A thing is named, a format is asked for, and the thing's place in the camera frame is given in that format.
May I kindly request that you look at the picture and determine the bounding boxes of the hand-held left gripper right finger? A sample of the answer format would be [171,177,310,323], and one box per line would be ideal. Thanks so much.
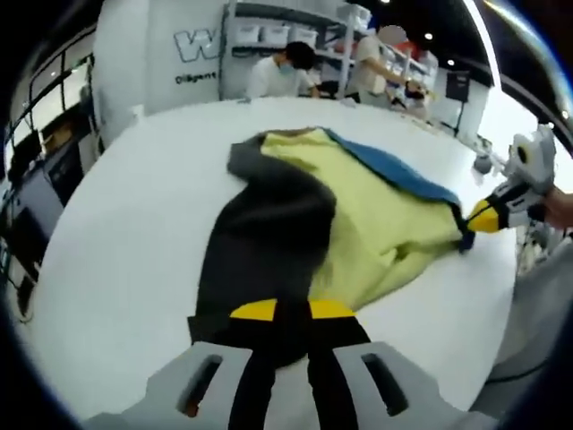
[307,298,500,430]

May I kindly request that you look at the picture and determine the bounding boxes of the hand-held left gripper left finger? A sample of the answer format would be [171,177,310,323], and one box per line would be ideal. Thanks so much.
[82,298,281,430]

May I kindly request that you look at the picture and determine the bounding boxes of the yellow blue grey garment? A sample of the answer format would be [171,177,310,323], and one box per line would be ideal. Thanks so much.
[186,126,476,368]

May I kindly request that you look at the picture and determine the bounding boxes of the person's right hand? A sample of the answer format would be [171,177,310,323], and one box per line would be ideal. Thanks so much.
[535,185,573,232]

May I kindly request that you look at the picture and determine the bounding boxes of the black banner on stand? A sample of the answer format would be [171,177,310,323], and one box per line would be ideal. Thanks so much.
[445,71,471,135]

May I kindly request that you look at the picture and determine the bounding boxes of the white ceiling light strip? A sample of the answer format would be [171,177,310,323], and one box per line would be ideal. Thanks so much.
[463,0,505,122]

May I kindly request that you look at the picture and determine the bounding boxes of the ceiling spotlights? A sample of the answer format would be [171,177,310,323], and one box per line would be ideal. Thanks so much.
[423,30,458,68]

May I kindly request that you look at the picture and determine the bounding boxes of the metal storage shelf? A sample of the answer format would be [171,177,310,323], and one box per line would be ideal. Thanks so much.
[221,0,440,99]

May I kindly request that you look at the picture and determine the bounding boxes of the grey cabinet with dark panel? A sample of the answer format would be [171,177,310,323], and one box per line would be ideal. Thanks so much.
[39,147,86,207]

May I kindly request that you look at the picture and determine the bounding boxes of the row of white storage bins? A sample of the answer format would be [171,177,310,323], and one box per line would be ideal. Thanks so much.
[232,21,323,48]

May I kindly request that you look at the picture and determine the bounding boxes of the cardboard box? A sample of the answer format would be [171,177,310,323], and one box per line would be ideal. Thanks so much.
[42,120,77,151]

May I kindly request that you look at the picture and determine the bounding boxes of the glass window wall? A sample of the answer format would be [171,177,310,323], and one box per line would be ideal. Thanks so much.
[13,48,98,149]

